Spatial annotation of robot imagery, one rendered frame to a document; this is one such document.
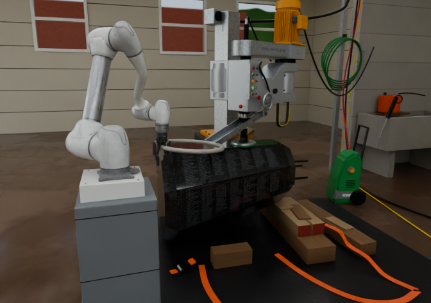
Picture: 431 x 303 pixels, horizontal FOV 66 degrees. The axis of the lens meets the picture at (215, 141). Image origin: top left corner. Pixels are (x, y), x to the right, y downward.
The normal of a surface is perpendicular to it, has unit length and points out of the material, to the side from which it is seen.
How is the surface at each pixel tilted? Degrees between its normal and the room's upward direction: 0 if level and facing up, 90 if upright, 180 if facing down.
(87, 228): 90
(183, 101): 90
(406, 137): 90
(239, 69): 90
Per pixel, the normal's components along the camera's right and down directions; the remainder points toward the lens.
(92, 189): 0.30, 0.20
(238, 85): -0.65, 0.15
